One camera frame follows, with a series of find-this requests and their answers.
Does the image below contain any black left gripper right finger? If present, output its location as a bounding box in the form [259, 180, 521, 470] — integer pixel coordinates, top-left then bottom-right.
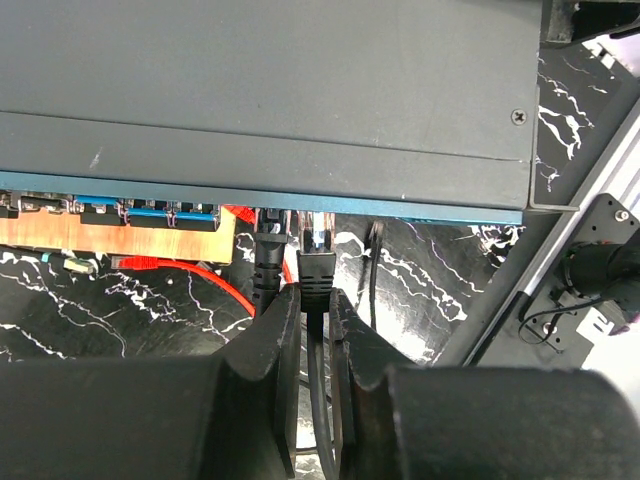
[329, 289, 633, 479]

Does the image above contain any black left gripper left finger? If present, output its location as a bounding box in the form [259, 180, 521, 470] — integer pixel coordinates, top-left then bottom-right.
[1, 286, 301, 479]

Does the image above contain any black ethernet cable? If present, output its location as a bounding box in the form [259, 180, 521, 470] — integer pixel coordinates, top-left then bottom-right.
[251, 207, 291, 321]
[296, 209, 341, 480]

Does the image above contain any red ethernet cable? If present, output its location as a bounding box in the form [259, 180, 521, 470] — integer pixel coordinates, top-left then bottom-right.
[109, 204, 296, 319]

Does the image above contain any grey network switch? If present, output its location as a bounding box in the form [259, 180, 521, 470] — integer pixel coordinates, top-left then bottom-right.
[1, 1, 543, 225]

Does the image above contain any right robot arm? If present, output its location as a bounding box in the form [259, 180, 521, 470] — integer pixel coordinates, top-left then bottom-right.
[540, 0, 639, 48]

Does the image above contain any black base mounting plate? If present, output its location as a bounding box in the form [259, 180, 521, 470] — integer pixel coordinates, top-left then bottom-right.
[518, 194, 639, 352]

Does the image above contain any wooden board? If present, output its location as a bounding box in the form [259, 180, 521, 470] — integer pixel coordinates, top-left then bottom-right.
[1, 210, 236, 264]

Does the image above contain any aluminium frame rail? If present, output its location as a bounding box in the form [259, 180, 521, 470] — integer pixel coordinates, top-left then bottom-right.
[433, 104, 639, 367]

